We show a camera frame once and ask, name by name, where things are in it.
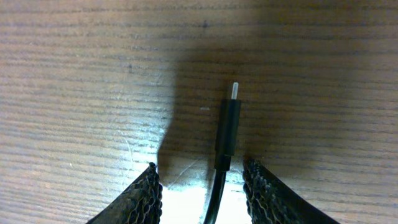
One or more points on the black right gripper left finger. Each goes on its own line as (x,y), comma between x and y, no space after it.
(139,203)

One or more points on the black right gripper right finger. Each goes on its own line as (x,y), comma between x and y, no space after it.
(270,201)

